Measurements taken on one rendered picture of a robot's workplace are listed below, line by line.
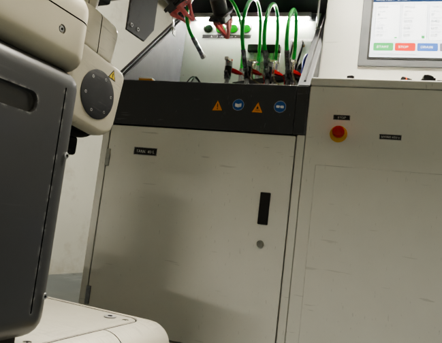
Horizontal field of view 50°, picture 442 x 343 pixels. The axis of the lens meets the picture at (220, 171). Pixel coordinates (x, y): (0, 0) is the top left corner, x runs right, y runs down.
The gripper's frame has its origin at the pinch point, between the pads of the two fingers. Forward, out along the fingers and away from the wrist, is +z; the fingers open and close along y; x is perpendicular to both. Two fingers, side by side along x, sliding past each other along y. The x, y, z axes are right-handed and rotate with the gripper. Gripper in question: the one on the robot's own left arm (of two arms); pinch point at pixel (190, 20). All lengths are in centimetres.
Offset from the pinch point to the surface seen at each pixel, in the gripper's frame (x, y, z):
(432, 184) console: 21, -59, 81
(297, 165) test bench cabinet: 32, -31, 57
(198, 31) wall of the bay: -31.7, 32.1, 3.2
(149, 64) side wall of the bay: 11.3, 21.6, 2.4
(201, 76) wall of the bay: -17.4, 33.6, 20.0
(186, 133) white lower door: 37.9, -4.6, 29.3
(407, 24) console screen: -39, -48, 50
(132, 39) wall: -127, 195, -33
